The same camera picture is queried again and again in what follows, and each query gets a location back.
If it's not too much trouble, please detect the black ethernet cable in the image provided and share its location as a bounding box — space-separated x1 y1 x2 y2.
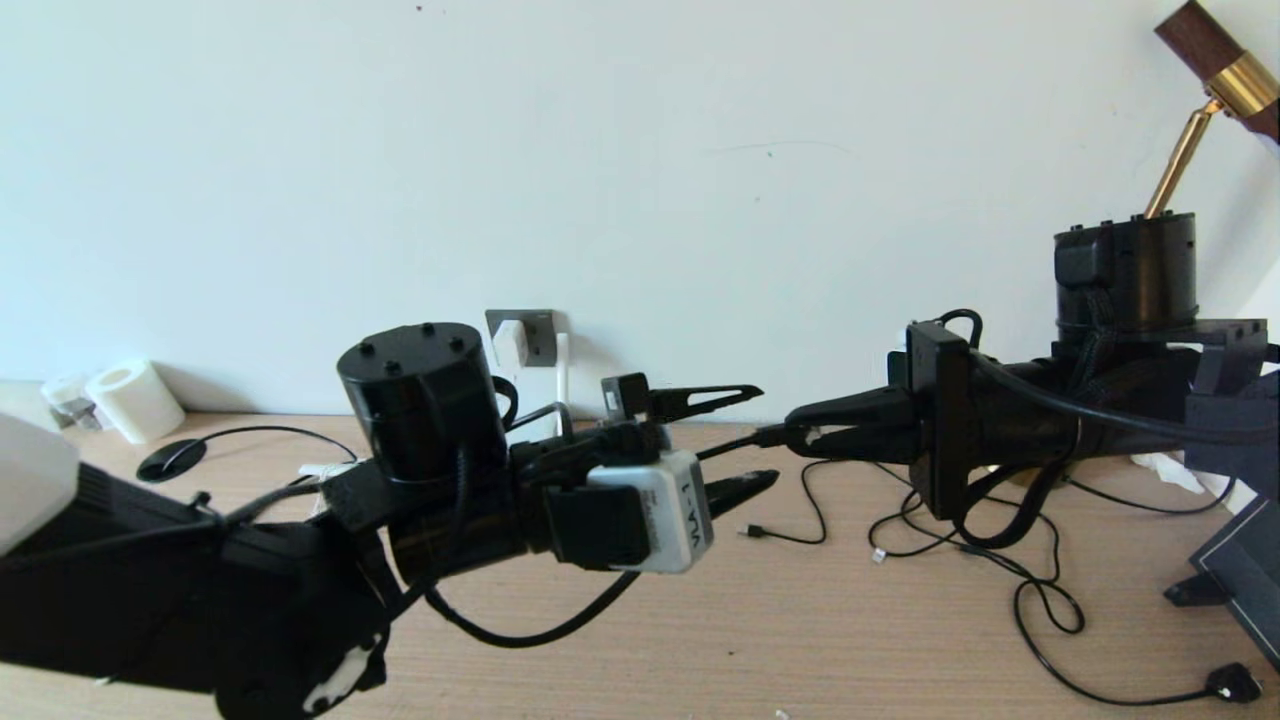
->
165 425 801 501

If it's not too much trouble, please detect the white router with antennas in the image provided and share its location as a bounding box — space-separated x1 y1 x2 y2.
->
298 333 571 483

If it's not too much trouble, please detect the crumpled white tissue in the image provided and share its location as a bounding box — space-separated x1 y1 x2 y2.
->
1130 452 1206 496

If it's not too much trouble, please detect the black clip stand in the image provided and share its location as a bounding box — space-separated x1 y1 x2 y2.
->
1162 572 1226 608

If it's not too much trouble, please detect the black oval desk grommet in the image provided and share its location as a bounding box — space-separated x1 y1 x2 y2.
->
138 437 209 484

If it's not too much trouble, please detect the white toilet paper roll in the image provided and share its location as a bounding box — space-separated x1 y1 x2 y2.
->
88 360 188 446

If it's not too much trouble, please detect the small clear plastic container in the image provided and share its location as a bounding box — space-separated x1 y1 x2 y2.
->
42 375 101 431

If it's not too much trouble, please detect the black USB cable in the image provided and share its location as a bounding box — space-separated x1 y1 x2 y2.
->
737 460 966 563

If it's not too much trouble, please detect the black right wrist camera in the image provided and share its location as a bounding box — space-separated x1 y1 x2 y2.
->
887 320 1001 521

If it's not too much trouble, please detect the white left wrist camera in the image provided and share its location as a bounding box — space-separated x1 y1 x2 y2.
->
545 450 714 576

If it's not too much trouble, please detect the grey wall socket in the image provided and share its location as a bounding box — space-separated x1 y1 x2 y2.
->
485 310 556 369

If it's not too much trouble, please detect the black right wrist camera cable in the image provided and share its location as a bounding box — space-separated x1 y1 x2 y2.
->
935 308 1280 551

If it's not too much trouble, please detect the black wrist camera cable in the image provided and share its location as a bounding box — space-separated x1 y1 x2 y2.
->
935 308 1280 551
425 375 641 648

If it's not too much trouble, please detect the black left wrist camera cable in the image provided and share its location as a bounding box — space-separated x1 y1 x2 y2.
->
425 375 641 648

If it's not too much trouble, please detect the black cable with connector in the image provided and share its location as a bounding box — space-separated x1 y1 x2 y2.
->
870 455 1263 707

